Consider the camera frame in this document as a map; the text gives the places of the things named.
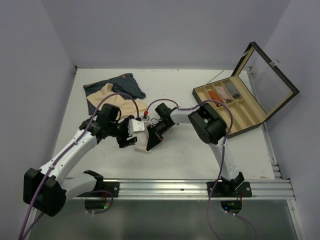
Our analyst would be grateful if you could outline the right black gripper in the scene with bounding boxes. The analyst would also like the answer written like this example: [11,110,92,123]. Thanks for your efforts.
[147,120,172,151]

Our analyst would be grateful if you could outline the white pink-trimmed underwear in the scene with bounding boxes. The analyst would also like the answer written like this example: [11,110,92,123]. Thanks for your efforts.
[133,121,150,153]

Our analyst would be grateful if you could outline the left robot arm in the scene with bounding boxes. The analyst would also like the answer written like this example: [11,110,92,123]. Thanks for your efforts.
[23,104,145,217]

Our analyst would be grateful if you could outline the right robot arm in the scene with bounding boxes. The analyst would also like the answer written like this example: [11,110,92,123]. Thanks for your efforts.
[146,103,245,197]

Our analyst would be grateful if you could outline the beige underwear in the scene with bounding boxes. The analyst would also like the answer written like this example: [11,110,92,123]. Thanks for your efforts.
[86,83,148,118]

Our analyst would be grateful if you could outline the rolled orange underwear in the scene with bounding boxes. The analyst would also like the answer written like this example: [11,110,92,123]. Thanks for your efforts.
[208,90,223,102]

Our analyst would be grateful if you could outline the rolled pink underwear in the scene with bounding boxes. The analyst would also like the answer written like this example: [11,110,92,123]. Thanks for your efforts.
[216,86,232,103]

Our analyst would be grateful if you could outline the rolled grey underwear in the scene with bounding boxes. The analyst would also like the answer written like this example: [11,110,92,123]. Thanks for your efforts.
[224,82,240,99]

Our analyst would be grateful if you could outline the blue striped boxer shorts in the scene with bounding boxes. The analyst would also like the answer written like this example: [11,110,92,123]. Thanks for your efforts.
[83,73,146,100]

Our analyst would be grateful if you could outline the black wooden compartment box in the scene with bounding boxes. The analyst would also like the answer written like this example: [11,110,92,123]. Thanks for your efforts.
[192,41,300,138]

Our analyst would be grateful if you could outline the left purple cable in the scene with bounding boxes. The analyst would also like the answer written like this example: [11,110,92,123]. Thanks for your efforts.
[17,92,140,240]

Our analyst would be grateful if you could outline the purple cable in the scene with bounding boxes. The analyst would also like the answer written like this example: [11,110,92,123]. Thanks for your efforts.
[146,98,258,240]
[17,92,140,240]

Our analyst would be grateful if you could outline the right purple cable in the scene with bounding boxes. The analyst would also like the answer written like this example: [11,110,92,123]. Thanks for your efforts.
[146,98,258,240]

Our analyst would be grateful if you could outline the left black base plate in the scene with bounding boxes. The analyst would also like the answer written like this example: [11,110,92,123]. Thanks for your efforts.
[78,181,120,198]

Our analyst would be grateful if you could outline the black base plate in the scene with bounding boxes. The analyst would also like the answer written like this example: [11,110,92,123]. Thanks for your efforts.
[78,181,120,198]
[206,181,252,199]

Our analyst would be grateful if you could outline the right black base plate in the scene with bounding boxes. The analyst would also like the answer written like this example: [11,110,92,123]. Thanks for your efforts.
[206,181,252,199]

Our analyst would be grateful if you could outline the aluminium mounting rail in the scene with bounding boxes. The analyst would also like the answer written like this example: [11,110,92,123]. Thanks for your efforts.
[32,177,297,201]

